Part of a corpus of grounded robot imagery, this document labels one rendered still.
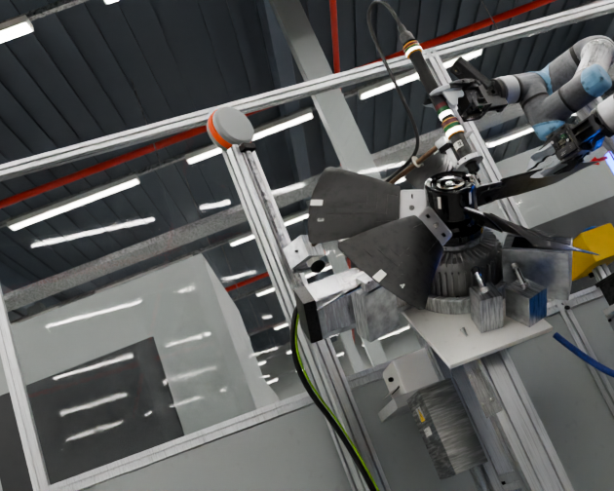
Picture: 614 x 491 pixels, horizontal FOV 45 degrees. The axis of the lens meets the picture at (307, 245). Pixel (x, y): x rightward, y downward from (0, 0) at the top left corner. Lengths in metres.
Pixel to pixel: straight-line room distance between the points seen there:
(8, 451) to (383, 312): 2.56
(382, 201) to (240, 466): 0.92
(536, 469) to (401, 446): 0.66
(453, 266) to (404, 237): 0.18
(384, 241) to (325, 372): 0.67
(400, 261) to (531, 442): 0.51
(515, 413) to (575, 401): 0.77
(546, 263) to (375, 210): 0.42
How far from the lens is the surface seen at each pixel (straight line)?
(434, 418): 1.92
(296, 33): 7.33
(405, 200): 1.83
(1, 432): 3.98
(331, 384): 2.19
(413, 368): 2.18
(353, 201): 1.86
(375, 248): 1.60
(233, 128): 2.48
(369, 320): 1.72
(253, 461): 2.29
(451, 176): 1.81
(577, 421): 2.54
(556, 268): 1.81
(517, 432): 1.79
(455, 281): 1.80
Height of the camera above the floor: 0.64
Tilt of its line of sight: 19 degrees up
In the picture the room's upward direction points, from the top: 22 degrees counter-clockwise
